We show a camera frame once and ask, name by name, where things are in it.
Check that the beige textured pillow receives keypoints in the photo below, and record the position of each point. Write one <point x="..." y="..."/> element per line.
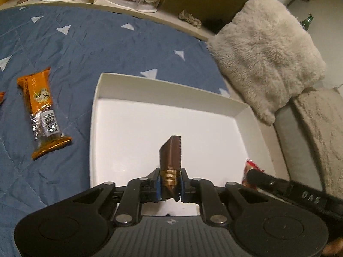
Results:
<point x="321" y="128"/>

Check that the green beer bottle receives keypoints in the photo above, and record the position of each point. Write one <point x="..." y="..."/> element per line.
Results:
<point x="307" y="22"/>

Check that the grey sofa cushion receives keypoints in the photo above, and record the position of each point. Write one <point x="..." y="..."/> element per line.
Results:
<point x="292" y="144"/>

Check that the wooden shelf unit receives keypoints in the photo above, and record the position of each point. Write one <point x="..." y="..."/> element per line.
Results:
<point x="214" y="5"/>

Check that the brown foil snack packet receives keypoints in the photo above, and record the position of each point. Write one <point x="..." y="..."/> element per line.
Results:
<point x="171" y="152"/>

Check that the white cardboard box tray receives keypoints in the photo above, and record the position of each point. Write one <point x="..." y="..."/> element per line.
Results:
<point x="134" y="139"/>

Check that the fluffy white pillow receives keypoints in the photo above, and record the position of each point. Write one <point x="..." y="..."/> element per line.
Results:
<point x="268" y="53"/>

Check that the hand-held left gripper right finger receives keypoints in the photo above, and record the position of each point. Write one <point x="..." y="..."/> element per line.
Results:
<point x="182" y="190"/>

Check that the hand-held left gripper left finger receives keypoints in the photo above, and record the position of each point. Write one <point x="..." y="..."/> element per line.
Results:
<point x="159" y="190"/>

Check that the blue quilt with white triangles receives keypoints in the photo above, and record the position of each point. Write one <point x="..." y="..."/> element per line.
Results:
<point x="67" y="50"/>

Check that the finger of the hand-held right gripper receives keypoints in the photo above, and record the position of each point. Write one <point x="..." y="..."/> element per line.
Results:
<point x="268" y="182"/>

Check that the red-topped clear cake packet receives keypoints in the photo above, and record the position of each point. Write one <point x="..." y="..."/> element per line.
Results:
<point x="249" y="166"/>

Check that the grey dried shell cluster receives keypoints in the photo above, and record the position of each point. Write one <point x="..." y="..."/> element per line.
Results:
<point x="190" y="18"/>

